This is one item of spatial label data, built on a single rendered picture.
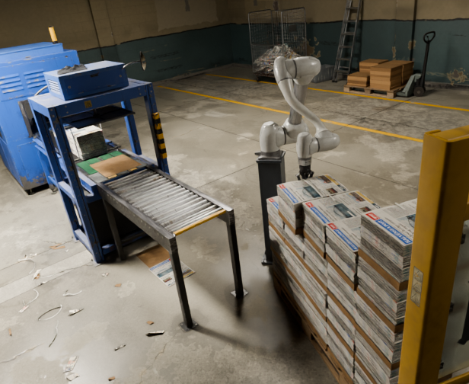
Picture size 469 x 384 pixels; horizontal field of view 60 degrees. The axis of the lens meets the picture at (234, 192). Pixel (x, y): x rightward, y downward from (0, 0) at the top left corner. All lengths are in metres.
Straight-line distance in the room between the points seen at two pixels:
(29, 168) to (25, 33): 5.59
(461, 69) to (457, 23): 0.85
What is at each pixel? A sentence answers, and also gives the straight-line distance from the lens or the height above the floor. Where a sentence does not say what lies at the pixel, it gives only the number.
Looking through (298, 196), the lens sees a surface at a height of 1.06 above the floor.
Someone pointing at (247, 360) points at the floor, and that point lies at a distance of 2.96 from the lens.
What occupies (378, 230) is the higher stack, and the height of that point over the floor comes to 1.27.
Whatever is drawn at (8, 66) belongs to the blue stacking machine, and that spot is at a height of 1.69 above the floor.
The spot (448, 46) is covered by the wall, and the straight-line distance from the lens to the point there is 9.31.
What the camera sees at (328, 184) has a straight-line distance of 2.64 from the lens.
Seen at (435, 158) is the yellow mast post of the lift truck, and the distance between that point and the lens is 1.13.
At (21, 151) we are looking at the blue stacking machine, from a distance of 6.07.
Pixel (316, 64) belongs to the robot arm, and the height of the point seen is 1.72.
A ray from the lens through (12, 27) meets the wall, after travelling 11.16.
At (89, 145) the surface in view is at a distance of 4.58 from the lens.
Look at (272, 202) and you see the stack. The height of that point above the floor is 0.83.
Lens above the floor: 2.23
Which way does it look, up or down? 26 degrees down
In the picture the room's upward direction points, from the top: 7 degrees counter-clockwise
